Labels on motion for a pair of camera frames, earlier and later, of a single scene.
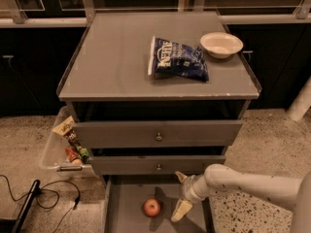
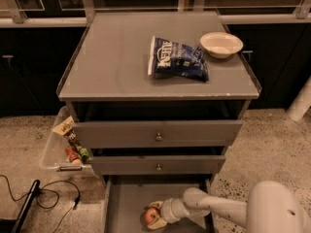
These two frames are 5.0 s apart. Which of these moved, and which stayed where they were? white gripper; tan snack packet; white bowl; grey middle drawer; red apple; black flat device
Moved: white gripper; red apple
Stayed: black flat device; white bowl; tan snack packet; grey middle drawer
